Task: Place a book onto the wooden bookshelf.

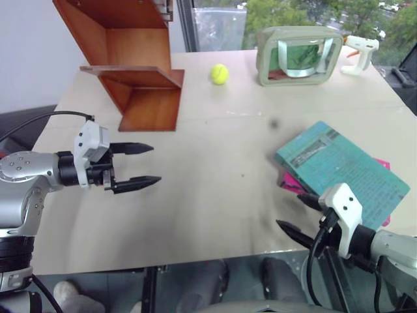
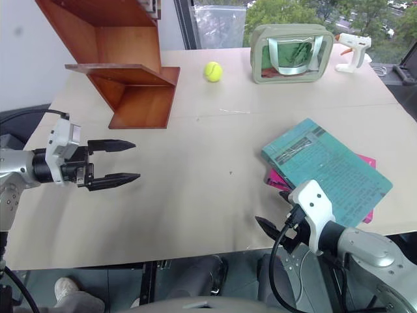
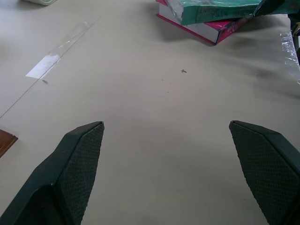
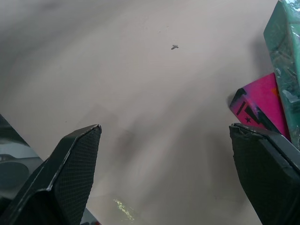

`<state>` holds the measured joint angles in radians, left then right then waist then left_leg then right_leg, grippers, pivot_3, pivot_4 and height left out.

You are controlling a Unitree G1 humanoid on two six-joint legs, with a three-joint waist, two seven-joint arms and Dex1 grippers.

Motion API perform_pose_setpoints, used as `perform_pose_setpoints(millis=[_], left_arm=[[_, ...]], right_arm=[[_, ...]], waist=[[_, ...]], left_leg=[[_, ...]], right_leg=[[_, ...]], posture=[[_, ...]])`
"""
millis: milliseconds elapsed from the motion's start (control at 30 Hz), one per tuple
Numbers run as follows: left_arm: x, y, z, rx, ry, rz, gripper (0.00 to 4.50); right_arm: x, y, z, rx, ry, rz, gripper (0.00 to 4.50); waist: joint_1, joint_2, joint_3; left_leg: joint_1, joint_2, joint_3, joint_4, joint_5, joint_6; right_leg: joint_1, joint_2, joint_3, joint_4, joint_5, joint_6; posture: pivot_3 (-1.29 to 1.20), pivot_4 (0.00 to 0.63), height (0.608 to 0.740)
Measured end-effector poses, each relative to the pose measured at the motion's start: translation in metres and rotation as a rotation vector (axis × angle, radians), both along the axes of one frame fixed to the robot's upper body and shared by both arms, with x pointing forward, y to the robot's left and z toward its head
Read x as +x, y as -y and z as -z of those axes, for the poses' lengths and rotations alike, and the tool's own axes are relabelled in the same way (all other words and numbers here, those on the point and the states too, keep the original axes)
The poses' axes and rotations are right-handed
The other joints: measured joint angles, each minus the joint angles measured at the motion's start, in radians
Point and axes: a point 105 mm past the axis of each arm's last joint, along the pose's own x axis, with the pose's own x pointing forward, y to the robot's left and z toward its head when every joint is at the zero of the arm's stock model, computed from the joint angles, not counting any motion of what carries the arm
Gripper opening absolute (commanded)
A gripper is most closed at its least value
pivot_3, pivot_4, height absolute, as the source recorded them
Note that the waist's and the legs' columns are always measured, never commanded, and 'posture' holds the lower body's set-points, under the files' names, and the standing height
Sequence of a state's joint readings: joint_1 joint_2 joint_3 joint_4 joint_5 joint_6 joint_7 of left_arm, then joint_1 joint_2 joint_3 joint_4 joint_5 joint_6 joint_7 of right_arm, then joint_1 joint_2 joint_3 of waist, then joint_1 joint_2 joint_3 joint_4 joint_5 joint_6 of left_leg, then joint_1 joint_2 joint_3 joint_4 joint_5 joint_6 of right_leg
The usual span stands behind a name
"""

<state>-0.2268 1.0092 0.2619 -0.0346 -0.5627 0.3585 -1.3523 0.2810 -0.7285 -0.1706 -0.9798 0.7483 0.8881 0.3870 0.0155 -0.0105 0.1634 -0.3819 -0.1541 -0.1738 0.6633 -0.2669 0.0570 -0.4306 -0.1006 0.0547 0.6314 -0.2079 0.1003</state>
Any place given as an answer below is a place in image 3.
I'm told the white tape strip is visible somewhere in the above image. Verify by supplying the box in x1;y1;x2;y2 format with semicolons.
25;53;60;78

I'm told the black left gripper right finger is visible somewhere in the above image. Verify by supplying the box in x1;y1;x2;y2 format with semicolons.
229;120;300;225

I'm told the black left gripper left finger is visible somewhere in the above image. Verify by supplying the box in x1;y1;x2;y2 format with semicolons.
0;121;105;225

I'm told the teal green book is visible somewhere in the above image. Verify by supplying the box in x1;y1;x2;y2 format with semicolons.
164;0;263;26

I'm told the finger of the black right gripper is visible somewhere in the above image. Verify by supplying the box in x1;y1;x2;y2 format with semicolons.
254;0;300;17

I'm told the clear tape on table edge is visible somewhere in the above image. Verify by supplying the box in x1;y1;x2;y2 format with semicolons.
280;30;300;85

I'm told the pink hardcover book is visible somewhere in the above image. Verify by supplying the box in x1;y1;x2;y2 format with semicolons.
156;0;255;46

